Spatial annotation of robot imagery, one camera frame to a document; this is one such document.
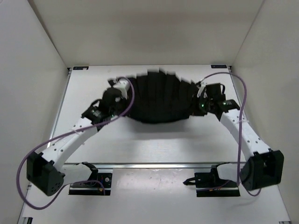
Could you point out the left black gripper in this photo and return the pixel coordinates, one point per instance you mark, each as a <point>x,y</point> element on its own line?
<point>127,104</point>

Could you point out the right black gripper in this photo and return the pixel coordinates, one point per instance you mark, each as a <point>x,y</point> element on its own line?
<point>203,97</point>

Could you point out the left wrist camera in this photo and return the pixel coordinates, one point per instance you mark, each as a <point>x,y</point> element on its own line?
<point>122,85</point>

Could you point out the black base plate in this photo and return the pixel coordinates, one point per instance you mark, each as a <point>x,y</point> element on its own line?
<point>208,184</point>
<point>98,184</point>

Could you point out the right dark label sticker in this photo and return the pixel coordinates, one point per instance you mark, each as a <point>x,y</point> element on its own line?
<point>218,66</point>

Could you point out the black pleated skirt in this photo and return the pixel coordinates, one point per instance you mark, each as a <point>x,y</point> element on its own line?
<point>162,97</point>

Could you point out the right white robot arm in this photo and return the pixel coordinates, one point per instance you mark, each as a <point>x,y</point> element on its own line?
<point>263,166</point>

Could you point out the left dark label sticker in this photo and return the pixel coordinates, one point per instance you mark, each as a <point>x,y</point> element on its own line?
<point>80,68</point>

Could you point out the dark label sticker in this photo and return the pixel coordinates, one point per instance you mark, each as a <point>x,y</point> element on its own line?
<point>80,68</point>
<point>218,66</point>

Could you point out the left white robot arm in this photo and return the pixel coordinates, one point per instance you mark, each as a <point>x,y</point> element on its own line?
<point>47,169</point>

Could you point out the aluminium table rail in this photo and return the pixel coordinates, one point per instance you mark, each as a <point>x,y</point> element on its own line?
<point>155,165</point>

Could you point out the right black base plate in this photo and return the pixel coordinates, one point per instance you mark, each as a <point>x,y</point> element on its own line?
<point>208,184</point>

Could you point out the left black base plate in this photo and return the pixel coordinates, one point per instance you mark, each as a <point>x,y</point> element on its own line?
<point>98,184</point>

